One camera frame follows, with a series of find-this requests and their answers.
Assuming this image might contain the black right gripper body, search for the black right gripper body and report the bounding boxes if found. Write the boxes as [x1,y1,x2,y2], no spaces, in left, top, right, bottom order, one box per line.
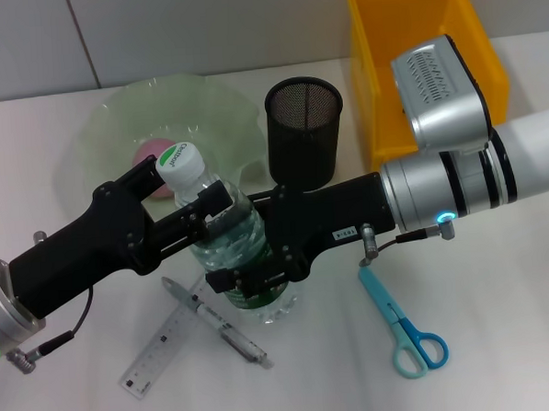
[260,170,400,285]

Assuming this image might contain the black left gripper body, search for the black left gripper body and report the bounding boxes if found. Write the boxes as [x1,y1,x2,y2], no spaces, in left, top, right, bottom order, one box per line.
[4,169,168,323]

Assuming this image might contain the pink toy peach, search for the pink toy peach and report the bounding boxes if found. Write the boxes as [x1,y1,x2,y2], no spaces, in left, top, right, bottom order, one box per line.
[131,137,177,203]

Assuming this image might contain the clear green-label water bottle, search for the clear green-label water bottle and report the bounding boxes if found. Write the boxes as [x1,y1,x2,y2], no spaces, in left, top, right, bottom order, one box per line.
[154,136,305,331]

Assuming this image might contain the grey transparent pen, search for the grey transparent pen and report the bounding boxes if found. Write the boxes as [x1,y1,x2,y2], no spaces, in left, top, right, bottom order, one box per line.
[161,269,276,375]

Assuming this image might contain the black mesh pen holder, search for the black mesh pen holder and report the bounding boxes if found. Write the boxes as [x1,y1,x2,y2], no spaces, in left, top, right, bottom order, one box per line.
[261,74,349,192]

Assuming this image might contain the green wavy glass fruit bowl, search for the green wavy glass fruit bowl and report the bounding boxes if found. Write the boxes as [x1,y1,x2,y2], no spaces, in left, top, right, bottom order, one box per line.
[72,69,269,212]

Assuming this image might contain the clear plastic ruler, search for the clear plastic ruler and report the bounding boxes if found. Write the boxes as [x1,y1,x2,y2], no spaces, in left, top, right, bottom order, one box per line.
[111,272,217,402]

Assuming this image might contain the blue scissors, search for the blue scissors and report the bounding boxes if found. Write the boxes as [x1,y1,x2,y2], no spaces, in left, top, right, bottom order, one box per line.
[357,262,451,382]

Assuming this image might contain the yellow plastic bin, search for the yellow plastic bin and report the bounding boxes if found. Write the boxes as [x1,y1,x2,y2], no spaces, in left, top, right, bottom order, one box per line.
[346,0,515,173]

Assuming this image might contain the right arm cable with plug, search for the right arm cable with plug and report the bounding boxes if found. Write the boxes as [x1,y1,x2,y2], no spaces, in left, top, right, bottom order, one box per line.
[355,211,461,269]

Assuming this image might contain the arm cable with plug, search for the arm cable with plug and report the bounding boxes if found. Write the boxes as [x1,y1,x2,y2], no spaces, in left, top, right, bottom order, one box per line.
[0,227,99,376]
[355,211,461,269]

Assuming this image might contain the left arm cable with plug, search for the left arm cable with plug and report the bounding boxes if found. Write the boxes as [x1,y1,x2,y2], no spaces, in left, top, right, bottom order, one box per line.
[0,227,99,376]

